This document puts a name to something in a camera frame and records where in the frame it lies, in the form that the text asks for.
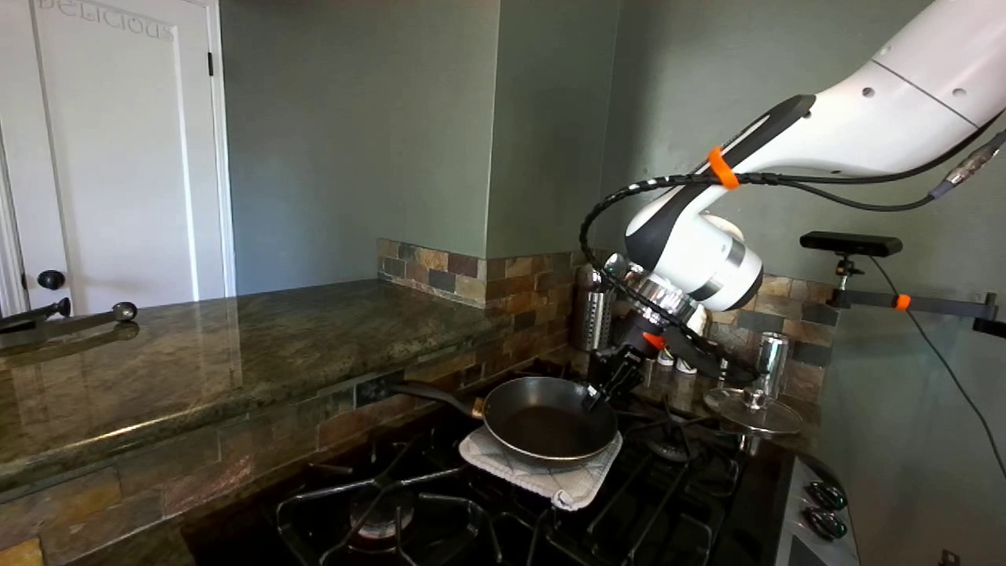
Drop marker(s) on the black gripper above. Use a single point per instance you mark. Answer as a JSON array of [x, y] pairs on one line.
[[637, 341]]

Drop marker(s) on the dark frying pan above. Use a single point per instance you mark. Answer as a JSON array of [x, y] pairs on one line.
[[536, 417]]

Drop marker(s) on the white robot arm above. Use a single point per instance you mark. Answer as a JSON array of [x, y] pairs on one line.
[[931, 89]]

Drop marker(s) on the steel shaker on plate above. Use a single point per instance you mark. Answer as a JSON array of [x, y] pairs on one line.
[[759, 405]]

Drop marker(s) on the black gas stove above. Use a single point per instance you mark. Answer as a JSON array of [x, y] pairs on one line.
[[683, 491]]

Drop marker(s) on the white quilted pot holder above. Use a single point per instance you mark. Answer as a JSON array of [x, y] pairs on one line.
[[566, 484]]

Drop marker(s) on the white door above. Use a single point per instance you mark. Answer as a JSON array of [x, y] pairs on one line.
[[114, 154]]

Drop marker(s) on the black camera on stand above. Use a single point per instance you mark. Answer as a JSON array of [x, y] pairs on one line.
[[847, 245]]

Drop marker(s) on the black handle on counter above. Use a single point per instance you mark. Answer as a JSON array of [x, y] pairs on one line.
[[61, 311]]

